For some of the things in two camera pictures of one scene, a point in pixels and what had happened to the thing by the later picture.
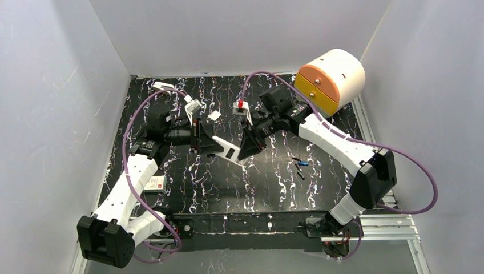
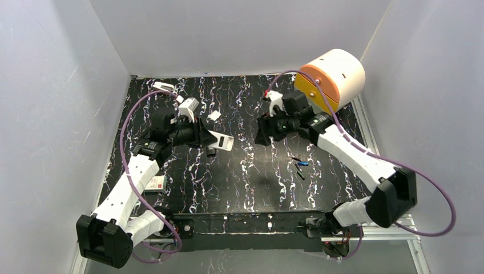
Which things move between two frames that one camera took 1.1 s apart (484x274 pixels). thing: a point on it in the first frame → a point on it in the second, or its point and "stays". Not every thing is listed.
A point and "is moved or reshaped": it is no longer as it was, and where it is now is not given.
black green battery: (301, 175) stays
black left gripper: (195, 136) stays
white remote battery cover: (214, 115) stays
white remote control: (230, 152) is moved or reshaped
